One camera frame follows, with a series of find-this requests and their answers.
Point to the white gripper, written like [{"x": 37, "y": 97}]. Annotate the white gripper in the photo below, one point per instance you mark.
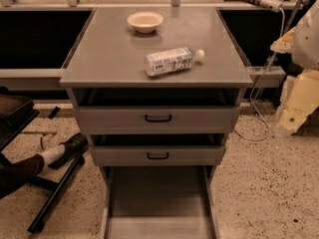
[{"x": 307, "y": 40}]

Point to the blue plastic bottle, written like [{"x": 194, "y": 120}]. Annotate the blue plastic bottle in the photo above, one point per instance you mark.
[{"x": 170, "y": 61}]

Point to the grey drawer cabinet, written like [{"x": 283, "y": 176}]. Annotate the grey drawer cabinet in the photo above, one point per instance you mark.
[{"x": 111, "y": 55}]

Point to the grey top drawer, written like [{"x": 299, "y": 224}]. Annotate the grey top drawer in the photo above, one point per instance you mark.
[{"x": 120, "y": 111}]

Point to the grey drawer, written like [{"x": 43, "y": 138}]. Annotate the grey drawer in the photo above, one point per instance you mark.
[
  {"x": 120, "y": 111},
  {"x": 158, "y": 202},
  {"x": 132, "y": 149}
]

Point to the grey middle drawer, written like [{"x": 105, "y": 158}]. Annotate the grey middle drawer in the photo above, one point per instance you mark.
[{"x": 132, "y": 149}]

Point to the grey bottom drawer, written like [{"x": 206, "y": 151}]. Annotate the grey bottom drawer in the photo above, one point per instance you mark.
[{"x": 158, "y": 202}]

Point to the white bowl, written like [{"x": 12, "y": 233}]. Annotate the white bowl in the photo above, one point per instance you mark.
[{"x": 145, "y": 22}]

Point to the black shoe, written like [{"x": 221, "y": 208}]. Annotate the black shoe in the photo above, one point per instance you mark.
[{"x": 67, "y": 150}]

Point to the person's leg brown trousers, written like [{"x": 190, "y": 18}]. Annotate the person's leg brown trousers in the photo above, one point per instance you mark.
[{"x": 15, "y": 175}]

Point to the black top drawer handle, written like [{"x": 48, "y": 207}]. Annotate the black top drawer handle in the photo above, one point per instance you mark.
[{"x": 166, "y": 118}]

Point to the black drawer handle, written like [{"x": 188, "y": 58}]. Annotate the black drawer handle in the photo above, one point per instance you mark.
[
  {"x": 166, "y": 118},
  {"x": 158, "y": 156}
]

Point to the black middle drawer handle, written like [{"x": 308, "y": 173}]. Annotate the black middle drawer handle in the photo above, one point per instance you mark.
[{"x": 158, "y": 156}]

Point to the grey side rail bench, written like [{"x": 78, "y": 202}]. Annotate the grey side rail bench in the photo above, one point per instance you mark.
[{"x": 31, "y": 79}]

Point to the black chair frame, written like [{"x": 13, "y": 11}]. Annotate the black chair frame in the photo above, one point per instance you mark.
[{"x": 16, "y": 112}]

